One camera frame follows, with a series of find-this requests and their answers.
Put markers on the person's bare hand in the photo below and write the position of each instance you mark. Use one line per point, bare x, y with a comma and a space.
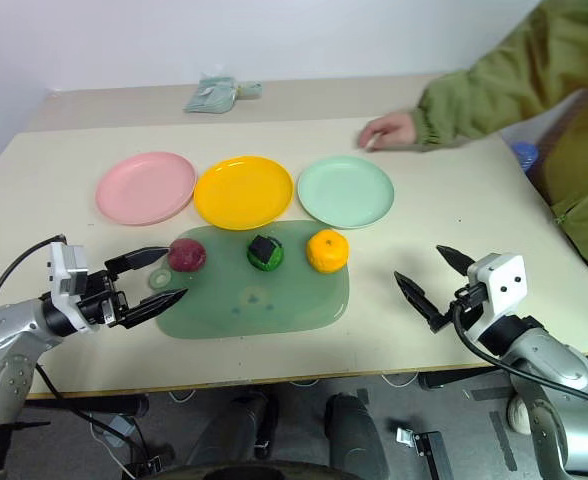
391, 130

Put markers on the pink plate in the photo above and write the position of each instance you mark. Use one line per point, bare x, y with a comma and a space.
146, 187

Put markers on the mint green plate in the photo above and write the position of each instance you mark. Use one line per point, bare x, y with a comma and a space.
345, 191

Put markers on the green and black toy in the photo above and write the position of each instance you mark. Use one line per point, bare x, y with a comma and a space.
265, 253

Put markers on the black metal bracket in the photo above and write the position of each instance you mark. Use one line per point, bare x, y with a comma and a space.
426, 447

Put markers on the dark red fruit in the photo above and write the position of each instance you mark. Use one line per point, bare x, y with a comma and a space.
186, 255

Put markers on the orange tangerine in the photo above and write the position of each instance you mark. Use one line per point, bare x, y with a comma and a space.
328, 251

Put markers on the yellow plate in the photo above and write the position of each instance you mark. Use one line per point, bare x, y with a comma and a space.
244, 192

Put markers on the grey tape strip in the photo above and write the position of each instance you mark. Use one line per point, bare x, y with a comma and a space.
503, 440
491, 392

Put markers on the small pale green packet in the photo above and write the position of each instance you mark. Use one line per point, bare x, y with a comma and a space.
250, 90

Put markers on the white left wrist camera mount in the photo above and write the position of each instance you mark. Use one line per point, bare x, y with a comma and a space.
66, 267

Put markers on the olive green jacket sleeve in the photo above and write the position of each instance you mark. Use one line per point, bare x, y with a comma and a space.
514, 70

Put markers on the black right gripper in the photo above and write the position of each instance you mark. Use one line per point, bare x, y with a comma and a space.
469, 300

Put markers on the dark rounded leg shape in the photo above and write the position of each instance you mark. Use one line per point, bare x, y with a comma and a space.
234, 430
356, 435

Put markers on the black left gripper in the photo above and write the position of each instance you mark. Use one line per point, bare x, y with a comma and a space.
99, 300

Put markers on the olive green jacket torso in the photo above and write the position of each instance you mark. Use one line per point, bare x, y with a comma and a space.
586, 190

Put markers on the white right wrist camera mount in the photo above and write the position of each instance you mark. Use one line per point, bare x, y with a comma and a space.
501, 280

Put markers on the clear bag of green items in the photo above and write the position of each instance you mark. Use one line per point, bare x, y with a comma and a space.
211, 95

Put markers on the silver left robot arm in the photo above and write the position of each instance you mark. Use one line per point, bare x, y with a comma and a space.
9, 330

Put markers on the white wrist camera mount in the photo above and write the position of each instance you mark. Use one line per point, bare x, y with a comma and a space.
501, 280
66, 267

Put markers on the white shoe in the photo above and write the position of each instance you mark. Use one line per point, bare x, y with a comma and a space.
518, 414

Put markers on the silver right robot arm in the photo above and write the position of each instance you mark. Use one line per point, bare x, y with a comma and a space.
554, 365

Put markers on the blue round object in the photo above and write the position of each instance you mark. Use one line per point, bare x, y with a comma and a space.
525, 155

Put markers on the translucent green cutting board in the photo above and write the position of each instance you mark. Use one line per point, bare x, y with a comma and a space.
274, 300

